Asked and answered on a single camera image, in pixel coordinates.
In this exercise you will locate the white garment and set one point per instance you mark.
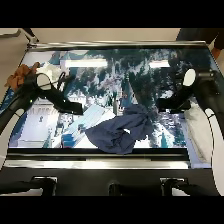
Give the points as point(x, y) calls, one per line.
point(50, 74)

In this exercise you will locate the brown garment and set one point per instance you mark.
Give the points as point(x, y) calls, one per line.
point(20, 77)

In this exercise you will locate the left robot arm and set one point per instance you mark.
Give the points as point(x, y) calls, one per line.
point(23, 96)

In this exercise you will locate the silver frame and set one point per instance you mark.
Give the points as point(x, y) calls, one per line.
point(100, 164)

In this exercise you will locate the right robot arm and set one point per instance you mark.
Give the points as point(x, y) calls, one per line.
point(208, 95)

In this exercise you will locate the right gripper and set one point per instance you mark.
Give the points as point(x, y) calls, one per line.
point(168, 104)

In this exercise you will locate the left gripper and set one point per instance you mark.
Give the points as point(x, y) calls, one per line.
point(72, 107)

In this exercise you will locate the blue shirt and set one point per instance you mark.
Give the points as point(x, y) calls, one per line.
point(123, 131)

